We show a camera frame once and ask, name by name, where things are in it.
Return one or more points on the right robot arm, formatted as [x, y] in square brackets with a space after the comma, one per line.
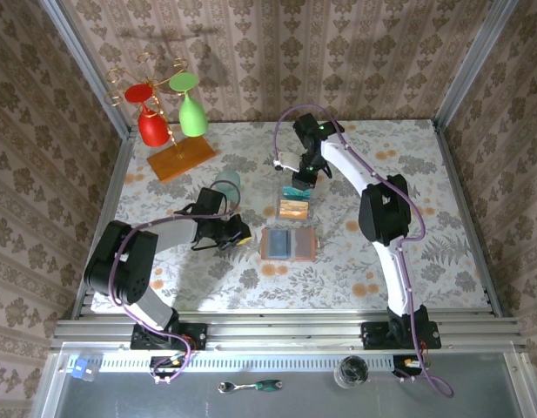
[383, 209]

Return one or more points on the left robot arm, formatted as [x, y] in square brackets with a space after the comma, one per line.
[120, 261]

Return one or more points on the frosted teal glass cup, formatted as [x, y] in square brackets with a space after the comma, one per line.
[226, 178]

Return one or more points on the clear plastic tray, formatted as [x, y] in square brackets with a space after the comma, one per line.
[294, 220]

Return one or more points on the floral tablecloth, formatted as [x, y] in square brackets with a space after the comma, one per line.
[337, 278]

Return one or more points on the green wine glass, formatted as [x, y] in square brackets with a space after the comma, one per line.
[192, 115]

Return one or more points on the red wine glass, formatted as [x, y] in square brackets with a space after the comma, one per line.
[152, 126]

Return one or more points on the clear glass jar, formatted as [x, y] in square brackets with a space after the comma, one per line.
[351, 372]

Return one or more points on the grey metal sheet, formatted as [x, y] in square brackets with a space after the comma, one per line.
[120, 400]

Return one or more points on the blue plastic connector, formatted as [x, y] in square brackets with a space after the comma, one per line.
[78, 368]

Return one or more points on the aluminium frame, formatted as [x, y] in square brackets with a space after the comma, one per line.
[285, 331]

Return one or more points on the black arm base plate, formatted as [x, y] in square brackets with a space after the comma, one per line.
[372, 335]
[198, 335]

